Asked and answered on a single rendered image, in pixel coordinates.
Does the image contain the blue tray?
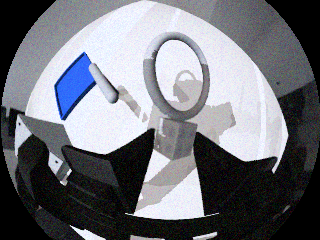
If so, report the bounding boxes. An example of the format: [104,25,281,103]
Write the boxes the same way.
[53,52,96,120]

